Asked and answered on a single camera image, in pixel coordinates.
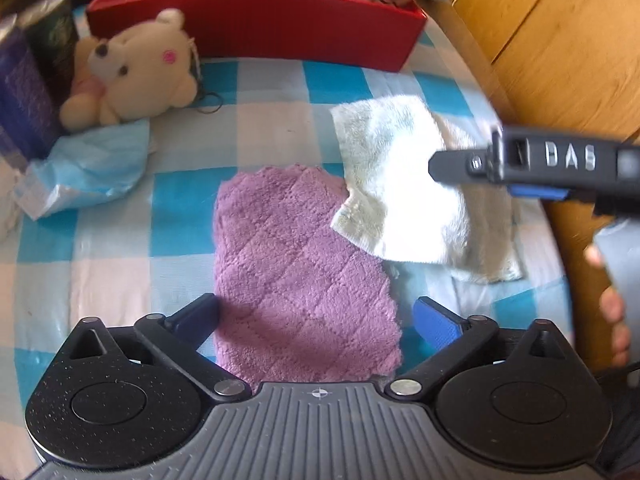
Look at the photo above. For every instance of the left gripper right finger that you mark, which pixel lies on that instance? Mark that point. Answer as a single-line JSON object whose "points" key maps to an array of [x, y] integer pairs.
{"points": [[455, 341]]}

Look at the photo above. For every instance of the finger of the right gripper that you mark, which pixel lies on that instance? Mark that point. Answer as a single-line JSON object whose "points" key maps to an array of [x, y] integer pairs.
{"points": [[603, 205], [545, 158]]}

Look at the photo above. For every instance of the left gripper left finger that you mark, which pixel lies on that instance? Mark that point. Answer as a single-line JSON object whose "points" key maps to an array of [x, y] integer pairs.
{"points": [[174, 342]]}

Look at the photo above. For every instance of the person right hand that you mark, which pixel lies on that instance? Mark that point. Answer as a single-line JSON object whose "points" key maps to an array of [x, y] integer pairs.
{"points": [[613, 309]]}

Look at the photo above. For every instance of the blue checkered tablecloth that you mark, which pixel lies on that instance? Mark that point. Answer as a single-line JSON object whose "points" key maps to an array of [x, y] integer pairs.
{"points": [[153, 250]]}

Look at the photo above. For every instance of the purple quilted cloth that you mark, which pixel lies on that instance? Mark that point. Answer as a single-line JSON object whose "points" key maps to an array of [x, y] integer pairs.
{"points": [[299, 302]]}

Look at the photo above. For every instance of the wooden wardrobe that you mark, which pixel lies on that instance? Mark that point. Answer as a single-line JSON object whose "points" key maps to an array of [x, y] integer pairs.
{"points": [[565, 64]]}

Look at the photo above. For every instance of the white terry towel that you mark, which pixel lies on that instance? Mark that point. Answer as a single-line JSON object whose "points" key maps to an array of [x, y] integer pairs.
{"points": [[397, 212]]}

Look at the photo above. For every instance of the blue face mask on table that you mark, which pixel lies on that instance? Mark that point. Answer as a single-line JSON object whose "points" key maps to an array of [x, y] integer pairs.
{"points": [[87, 169]]}

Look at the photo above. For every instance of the beige teddy bear plush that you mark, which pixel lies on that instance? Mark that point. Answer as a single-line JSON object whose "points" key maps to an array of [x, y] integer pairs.
{"points": [[142, 72]]}

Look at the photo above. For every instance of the red cardboard box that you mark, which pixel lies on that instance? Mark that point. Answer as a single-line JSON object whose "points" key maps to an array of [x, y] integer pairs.
{"points": [[351, 32]]}

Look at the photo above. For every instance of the black starbucks coffee can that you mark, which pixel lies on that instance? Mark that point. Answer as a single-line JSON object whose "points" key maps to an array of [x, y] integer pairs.
{"points": [[50, 29]]}

